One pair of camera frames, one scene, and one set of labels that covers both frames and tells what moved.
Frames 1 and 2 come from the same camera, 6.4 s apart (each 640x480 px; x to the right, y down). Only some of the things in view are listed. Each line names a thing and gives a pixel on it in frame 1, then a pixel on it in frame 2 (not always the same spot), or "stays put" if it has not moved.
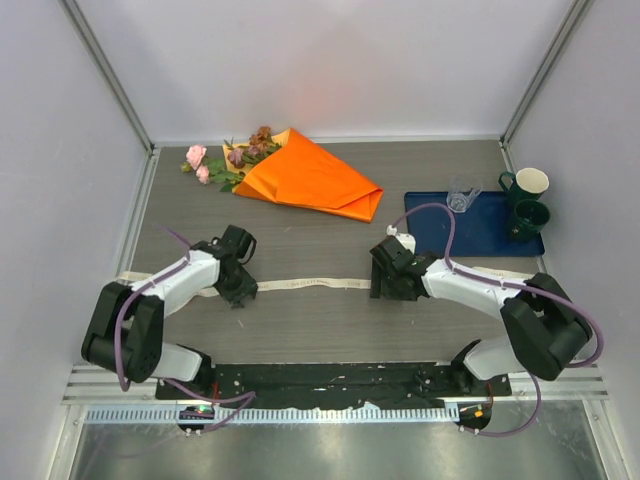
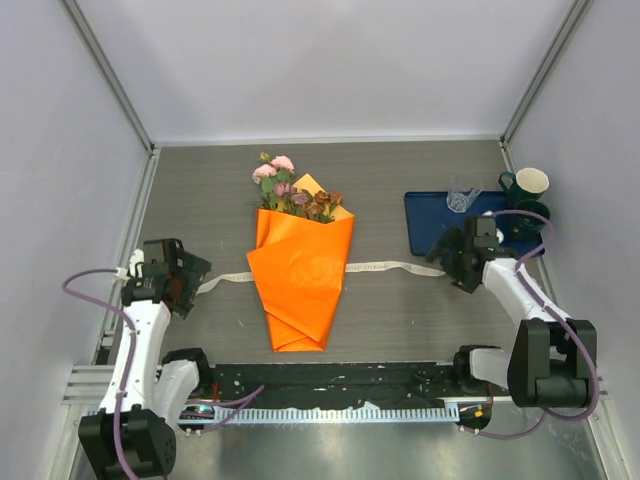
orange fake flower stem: [264, 140] to [323, 206]
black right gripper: [381, 286] to [454, 239]
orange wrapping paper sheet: [298, 175] to [299, 260]
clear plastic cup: [462, 189] stays put
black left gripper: [234, 296] to [194, 271]
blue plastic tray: [480, 231] stays put
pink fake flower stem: [238, 157] to [290, 200]
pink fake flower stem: [208, 168] to [274, 178]
